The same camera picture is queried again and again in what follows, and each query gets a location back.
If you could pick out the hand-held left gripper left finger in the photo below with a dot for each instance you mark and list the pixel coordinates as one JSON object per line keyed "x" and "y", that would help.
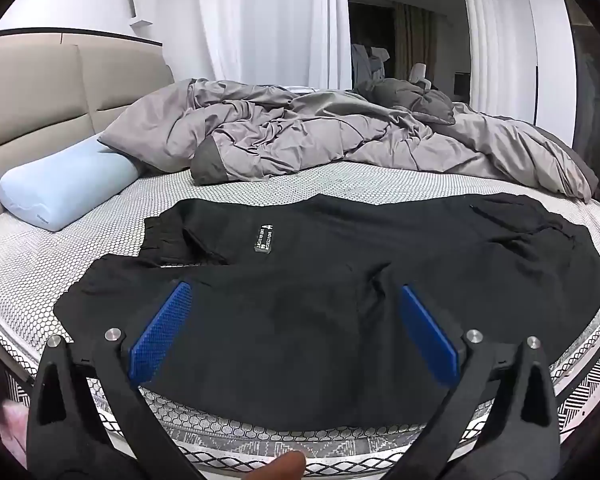
{"x": 161, "y": 332}

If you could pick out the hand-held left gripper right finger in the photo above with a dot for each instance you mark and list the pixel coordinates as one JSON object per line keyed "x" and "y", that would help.
{"x": 429, "y": 332}

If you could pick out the black pants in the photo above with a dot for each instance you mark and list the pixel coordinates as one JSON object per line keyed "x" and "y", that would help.
{"x": 300, "y": 320}

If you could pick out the person's left hand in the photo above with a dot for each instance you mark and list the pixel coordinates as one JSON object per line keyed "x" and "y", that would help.
{"x": 285, "y": 467}

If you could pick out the white honeycomb patterned mattress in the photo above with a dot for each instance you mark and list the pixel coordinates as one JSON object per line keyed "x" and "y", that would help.
{"x": 380, "y": 175}

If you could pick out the pink cloth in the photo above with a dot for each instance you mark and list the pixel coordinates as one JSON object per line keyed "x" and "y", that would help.
{"x": 12, "y": 425}

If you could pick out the light blue pillow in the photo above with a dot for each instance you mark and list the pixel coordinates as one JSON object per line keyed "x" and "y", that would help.
{"x": 65, "y": 185}

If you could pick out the grey duvet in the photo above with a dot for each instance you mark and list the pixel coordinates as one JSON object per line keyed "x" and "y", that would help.
{"x": 305, "y": 145}

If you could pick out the white chair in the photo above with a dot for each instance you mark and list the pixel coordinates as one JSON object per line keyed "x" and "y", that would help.
{"x": 419, "y": 72}

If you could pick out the beige padded headboard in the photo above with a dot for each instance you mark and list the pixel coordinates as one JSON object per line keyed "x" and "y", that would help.
{"x": 40, "y": 95}

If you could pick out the grey hanging garment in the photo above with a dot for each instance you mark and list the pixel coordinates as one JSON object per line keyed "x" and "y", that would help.
{"x": 381, "y": 60}
{"x": 361, "y": 65}

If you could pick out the brown curtain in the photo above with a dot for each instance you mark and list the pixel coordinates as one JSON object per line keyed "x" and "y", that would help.
{"x": 415, "y": 40}

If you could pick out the dark wooden wardrobe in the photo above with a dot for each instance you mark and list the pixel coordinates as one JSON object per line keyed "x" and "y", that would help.
{"x": 590, "y": 85}

